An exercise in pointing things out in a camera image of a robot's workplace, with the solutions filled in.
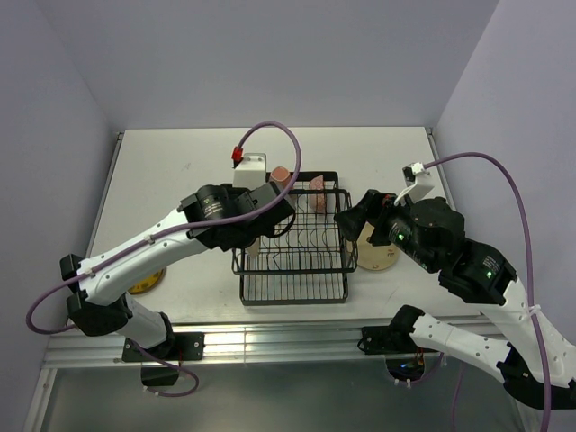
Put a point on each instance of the cream plate small motifs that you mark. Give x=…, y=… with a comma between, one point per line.
x=374, y=258

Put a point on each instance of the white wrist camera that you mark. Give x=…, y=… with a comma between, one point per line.
x=418, y=182
x=250, y=172

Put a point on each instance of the pink floral small bowl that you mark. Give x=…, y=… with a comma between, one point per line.
x=317, y=200

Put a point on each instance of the aluminium mounting rail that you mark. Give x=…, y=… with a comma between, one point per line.
x=283, y=342

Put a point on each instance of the yellow patterned plate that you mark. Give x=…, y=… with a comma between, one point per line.
x=148, y=284

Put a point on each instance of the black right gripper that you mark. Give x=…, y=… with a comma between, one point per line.
x=350, y=219

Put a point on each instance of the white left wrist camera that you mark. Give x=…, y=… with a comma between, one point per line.
x=250, y=172

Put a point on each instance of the cream plate green brushstroke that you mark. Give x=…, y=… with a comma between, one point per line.
x=253, y=249

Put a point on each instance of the pink floral mug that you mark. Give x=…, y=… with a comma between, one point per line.
x=281, y=176

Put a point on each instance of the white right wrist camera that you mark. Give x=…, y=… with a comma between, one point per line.
x=418, y=182

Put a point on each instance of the black wire dish rack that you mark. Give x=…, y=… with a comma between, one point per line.
x=307, y=260

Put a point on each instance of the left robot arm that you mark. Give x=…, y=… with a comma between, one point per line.
x=216, y=216

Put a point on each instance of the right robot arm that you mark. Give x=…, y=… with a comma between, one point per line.
x=432, y=235

